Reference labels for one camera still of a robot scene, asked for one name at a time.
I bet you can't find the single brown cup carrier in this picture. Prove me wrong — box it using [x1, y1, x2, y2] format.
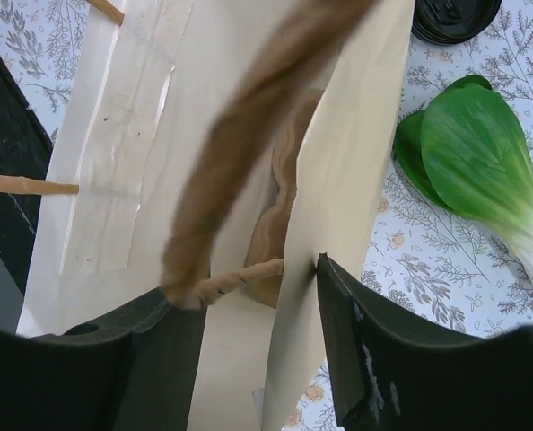
[243, 89, 326, 310]

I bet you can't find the brown paper bag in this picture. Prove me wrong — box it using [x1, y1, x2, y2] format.
[0, 1, 415, 430]

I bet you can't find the green white bok choy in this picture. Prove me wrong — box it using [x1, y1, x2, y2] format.
[393, 75, 533, 286]

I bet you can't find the black coffee lid stack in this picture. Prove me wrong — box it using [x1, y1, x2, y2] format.
[411, 0, 502, 46]

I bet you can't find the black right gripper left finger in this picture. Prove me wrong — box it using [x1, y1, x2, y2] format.
[0, 290, 205, 430]

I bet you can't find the floral patterned table mat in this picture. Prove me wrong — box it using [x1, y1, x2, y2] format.
[0, 0, 533, 431]

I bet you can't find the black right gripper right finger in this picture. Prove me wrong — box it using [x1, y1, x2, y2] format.
[317, 254, 533, 431]

